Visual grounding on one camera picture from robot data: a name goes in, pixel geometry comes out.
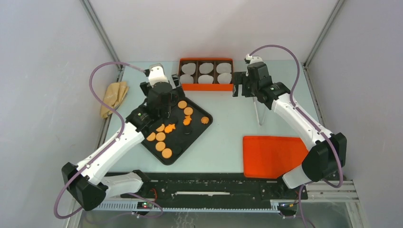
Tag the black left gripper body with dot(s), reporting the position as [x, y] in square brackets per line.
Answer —
[145, 87]

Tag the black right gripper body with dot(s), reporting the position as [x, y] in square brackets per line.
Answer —
[250, 89]

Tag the metal tongs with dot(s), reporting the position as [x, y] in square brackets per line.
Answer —
[260, 110]

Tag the orange cookie box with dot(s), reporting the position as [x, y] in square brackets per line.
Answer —
[206, 87]

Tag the black cookie tray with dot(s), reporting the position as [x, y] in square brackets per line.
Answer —
[177, 137]

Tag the black sandwich cookie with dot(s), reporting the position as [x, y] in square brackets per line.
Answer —
[177, 150]
[187, 130]

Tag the round orange cookie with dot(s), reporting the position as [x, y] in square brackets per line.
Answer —
[188, 111]
[160, 146]
[161, 128]
[182, 104]
[151, 137]
[167, 153]
[160, 136]

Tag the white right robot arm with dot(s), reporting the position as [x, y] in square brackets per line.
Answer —
[326, 150]

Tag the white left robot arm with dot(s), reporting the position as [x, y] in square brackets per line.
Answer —
[86, 180]

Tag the white paper cup liner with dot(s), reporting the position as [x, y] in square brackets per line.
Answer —
[222, 68]
[186, 79]
[224, 78]
[189, 68]
[205, 79]
[206, 68]

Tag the star orange cookie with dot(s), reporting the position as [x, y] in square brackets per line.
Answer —
[169, 128]

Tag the yellow cloth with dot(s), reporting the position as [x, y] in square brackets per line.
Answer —
[115, 94]

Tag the small flower orange cookie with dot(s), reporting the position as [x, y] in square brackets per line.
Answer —
[205, 120]

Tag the orange box lid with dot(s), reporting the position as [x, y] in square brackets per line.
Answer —
[269, 157]

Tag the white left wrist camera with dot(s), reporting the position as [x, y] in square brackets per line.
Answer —
[156, 74]

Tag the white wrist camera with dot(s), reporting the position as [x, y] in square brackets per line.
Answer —
[249, 59]
[156, 74]

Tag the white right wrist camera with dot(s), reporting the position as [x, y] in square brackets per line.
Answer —
[249, 59]

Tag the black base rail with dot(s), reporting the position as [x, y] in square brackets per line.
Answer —
[213, 191]

